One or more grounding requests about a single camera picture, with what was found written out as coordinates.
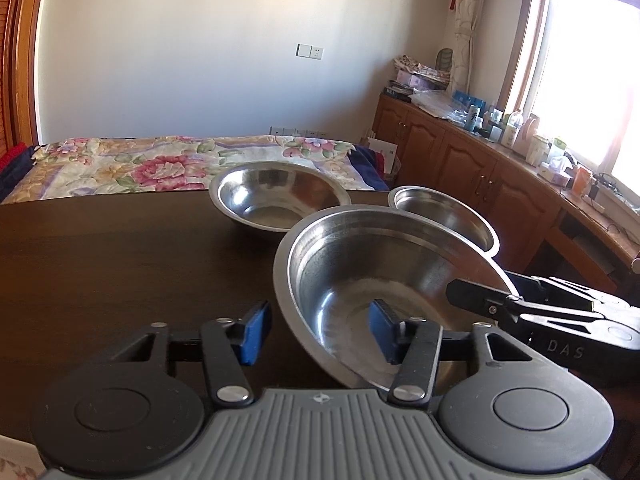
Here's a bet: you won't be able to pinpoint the white paper bag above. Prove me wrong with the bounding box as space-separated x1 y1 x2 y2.
367 135 399 171

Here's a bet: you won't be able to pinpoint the navy folded cloth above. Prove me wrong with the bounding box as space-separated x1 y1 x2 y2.
350 144 396 191

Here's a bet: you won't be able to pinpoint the large steel bowl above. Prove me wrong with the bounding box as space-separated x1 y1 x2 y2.
273 205 518 393

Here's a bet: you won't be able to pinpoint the wooden cabinet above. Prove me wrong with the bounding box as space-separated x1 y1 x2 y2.
372 92 640 291

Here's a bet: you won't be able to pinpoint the medium steel bowl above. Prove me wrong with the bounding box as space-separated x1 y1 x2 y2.
209 161 352 232

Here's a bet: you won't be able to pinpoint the pile of cloths and boxes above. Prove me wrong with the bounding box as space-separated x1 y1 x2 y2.
385 55 453 103

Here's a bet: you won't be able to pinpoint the row of toiletry bottles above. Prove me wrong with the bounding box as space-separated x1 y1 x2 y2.
452 90 596 196

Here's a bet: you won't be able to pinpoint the navy and red clothes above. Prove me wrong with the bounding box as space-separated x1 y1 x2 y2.
0 144 46 203

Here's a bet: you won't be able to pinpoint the wooden slatted wardrobe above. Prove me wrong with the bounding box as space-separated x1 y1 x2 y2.
0 0 51 148

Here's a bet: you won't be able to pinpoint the window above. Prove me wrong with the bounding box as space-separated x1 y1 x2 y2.
500 0 640 211

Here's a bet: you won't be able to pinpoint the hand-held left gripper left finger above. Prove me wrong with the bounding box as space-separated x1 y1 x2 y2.
90 300 273 407

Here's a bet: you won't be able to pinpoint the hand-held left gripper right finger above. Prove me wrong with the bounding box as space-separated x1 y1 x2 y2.
369 299 546 407

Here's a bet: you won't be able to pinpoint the row of wall outlets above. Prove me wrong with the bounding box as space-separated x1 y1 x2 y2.
269 126 331 138

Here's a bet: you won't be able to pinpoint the small steel bowl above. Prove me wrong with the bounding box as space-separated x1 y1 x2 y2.
388 186 501 256

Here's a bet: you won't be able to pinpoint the floral bedspread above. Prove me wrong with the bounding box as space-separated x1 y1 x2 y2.
0 135 396 205

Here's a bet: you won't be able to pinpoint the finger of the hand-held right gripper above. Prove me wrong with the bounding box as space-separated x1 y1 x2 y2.
446 279 533 332
504 270 632 312

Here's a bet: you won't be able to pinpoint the clear plastic bag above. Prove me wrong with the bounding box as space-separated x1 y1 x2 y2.
410 90 473 123

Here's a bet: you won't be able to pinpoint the patterned white curtain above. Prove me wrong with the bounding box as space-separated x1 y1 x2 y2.
452 0 493 86

